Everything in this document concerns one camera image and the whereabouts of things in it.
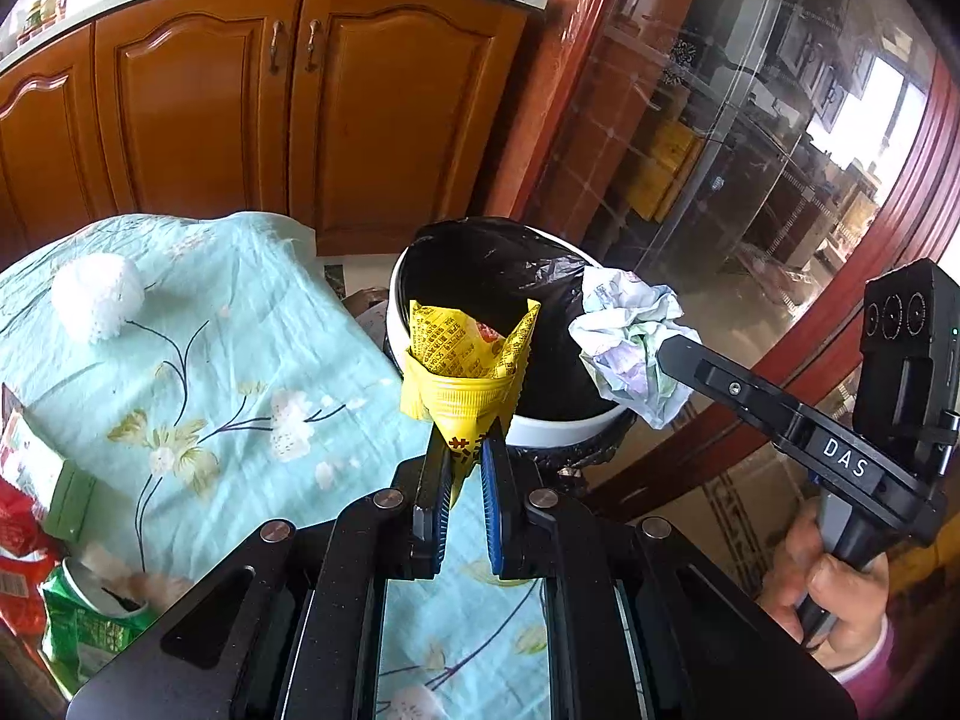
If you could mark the brown wooden kitchen cabinet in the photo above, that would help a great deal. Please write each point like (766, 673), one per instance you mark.
(187, 120)

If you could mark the red snack packet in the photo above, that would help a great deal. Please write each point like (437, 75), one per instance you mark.
(21, 547)

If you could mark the white foam fruit net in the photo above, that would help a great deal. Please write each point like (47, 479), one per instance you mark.
(97, 298)

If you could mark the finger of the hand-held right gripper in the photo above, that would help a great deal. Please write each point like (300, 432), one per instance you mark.
(727, 386)

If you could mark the green milk carton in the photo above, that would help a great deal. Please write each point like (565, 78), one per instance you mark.
(34, 465)

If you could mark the person's right forearm pink sleeve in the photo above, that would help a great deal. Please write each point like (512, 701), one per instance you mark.
(870, 664)

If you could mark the red framed glass door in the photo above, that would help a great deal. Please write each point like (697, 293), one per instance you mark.
(750, 165)

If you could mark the yellow snack packet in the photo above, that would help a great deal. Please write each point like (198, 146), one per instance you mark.
(459, 405)

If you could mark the light blue floral tablecloth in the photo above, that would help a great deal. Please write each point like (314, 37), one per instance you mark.
(225, 345)

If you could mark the yellow wooden box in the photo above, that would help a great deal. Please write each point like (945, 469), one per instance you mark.
(664, 169)

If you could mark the white paper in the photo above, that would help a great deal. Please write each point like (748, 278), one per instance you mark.
(630, 337)

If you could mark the green crumpled snack packet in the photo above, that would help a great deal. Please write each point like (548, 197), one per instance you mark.
(82, 619)

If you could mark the black plastic bin liner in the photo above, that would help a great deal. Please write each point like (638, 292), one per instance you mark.
(480, 262)

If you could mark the white round trash bin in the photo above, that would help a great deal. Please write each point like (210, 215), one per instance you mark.
(559, 427)

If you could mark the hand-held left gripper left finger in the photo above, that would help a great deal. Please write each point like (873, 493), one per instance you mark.
(429, 517)

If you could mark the person's right hand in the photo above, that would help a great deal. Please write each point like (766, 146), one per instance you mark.
(840, 592)

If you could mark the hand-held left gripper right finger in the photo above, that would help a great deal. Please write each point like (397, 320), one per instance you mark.
(495, 517)

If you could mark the small condiment bottles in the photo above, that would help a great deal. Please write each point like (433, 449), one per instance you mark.
(43, 15)

